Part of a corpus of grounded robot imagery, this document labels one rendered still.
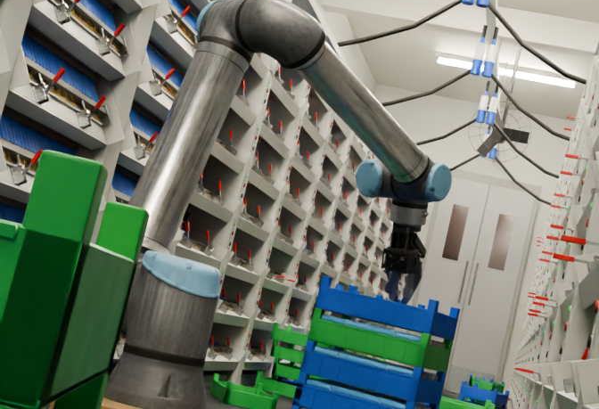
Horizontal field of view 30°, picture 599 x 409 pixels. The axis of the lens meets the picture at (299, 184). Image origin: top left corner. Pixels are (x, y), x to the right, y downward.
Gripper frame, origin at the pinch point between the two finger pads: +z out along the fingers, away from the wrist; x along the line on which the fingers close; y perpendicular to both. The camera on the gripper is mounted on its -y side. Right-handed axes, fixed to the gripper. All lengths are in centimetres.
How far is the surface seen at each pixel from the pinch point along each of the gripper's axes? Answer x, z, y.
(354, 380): -0.8, 16.2, 21.9
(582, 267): 56, -27, 62
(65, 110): -74, -38, 46
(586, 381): 73, -26, 133
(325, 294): -13.0, -1.4, 17.1
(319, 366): -10.2, 15.2, 21.6
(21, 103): -69, -40, 69
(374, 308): 0.3, -0.7, 17.3
